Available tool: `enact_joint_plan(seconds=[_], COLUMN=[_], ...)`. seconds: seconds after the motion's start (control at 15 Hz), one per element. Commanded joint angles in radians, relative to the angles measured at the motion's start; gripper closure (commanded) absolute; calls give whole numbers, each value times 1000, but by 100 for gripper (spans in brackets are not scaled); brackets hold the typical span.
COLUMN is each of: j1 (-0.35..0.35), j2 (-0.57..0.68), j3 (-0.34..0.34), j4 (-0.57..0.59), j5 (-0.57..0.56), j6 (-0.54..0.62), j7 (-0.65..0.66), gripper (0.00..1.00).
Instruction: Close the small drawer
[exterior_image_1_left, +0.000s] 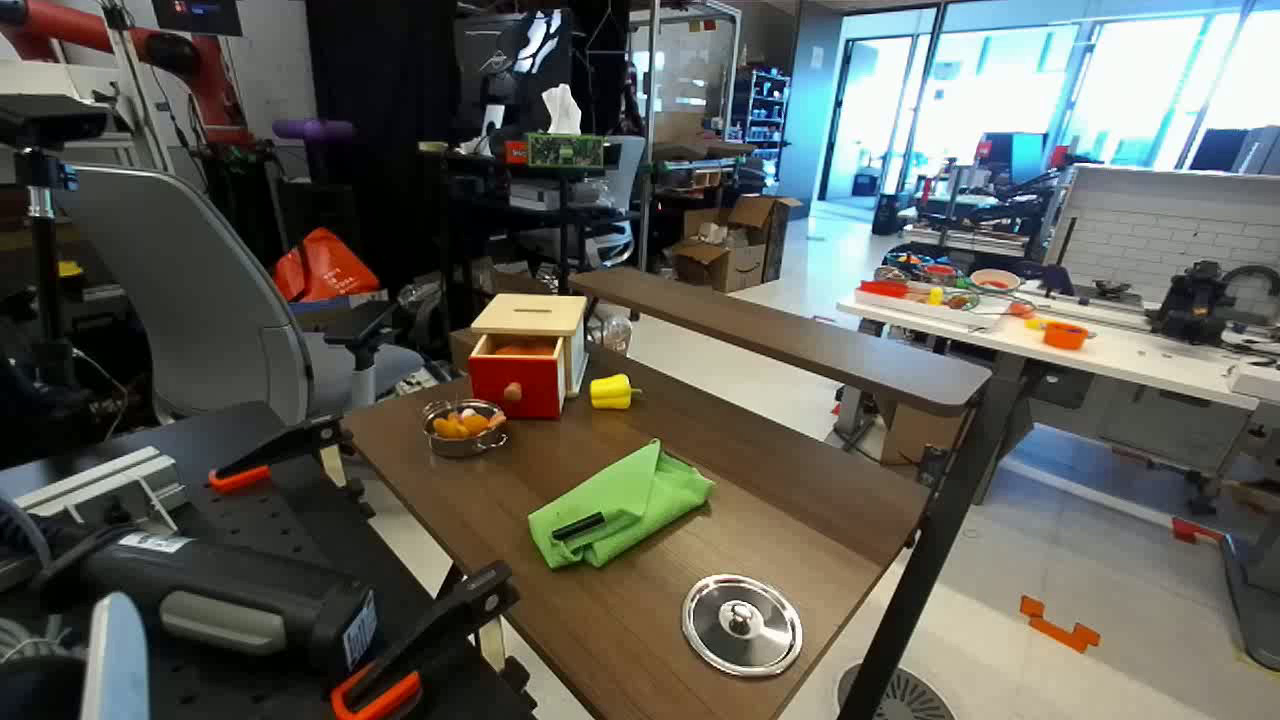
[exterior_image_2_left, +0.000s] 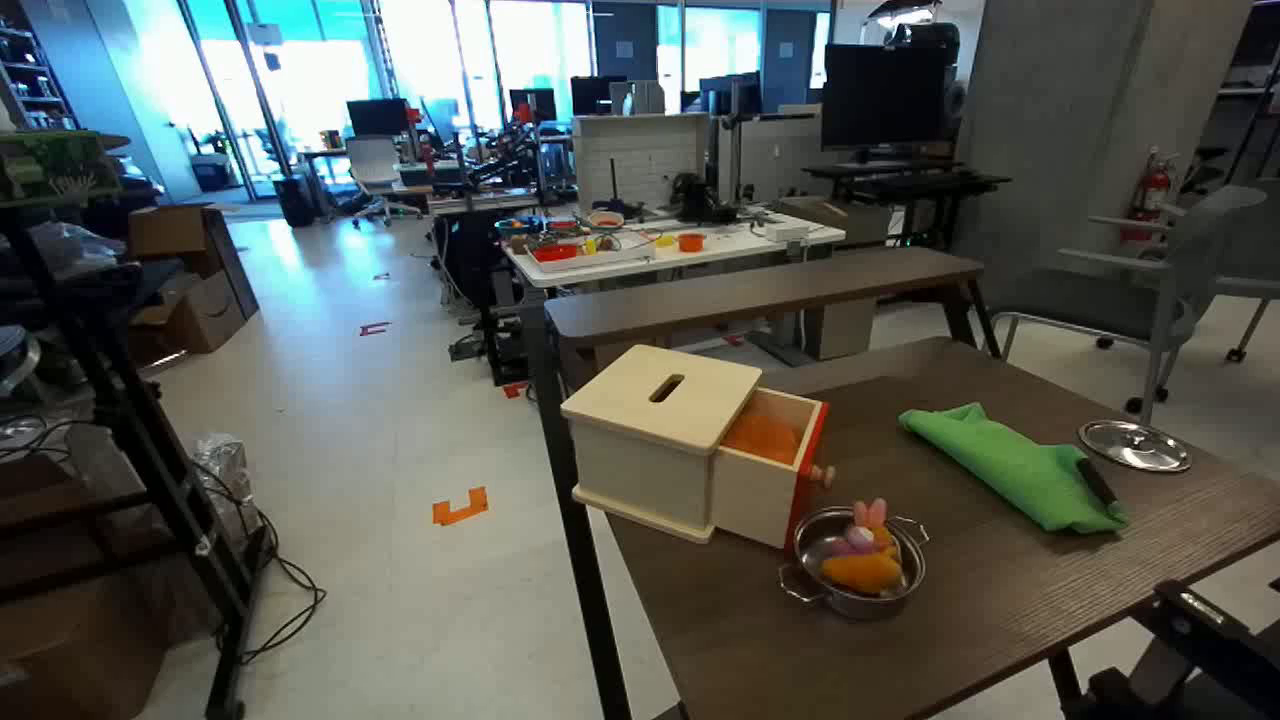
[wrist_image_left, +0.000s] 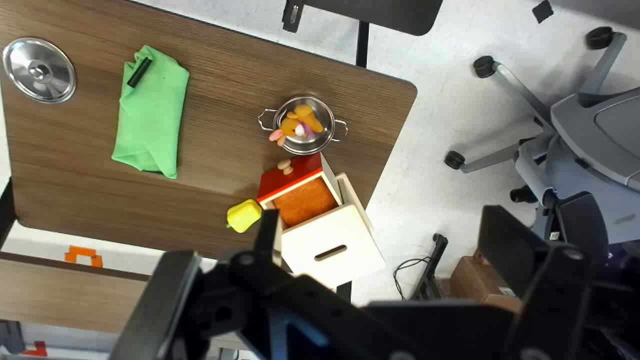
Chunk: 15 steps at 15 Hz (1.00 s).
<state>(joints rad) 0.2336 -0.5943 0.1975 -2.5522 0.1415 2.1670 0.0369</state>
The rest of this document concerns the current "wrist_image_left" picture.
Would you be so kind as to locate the yellow toy block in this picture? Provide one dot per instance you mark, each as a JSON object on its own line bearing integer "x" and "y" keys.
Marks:
{"x": 242, "y": 216}

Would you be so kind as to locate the light wooden box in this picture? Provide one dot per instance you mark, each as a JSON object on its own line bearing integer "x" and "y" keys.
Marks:
{"x": 334, "y": 247}

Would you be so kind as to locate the black chair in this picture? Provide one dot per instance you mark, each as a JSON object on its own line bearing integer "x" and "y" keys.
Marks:
{"x": 409, "y": 17}

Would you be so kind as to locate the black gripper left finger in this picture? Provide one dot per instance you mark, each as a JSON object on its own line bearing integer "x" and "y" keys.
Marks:
{"x": 255, "y": 269}

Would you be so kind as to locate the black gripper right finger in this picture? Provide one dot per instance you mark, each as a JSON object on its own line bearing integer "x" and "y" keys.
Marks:
{"x": 554, "y": 309}

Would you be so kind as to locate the grey office chair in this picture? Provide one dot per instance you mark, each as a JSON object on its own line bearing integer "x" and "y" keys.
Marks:
{"x": 588, "y": 143}

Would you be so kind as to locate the orange toy carrot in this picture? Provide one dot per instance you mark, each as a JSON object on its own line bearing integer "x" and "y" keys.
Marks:
{"x": 300, "y": 123}

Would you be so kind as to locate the small steel pot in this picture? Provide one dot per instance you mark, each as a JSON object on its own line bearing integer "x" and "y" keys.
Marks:
{"x": 334, "y": 129}

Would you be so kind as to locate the red-fronted wooden drawer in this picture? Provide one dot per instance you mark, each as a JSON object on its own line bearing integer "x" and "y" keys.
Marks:
{"x": 299, "y": 188}

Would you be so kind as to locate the black marker pen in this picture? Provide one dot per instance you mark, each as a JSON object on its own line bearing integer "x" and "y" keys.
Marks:
{"x": 139, "y": 73}

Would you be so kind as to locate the cardboard box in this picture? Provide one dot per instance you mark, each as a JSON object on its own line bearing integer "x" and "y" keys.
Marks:
{"x": 474, "y": 278}

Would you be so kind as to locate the green folded cloth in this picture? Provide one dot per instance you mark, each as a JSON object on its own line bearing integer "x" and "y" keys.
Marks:
{"x": 150, "y": 115}

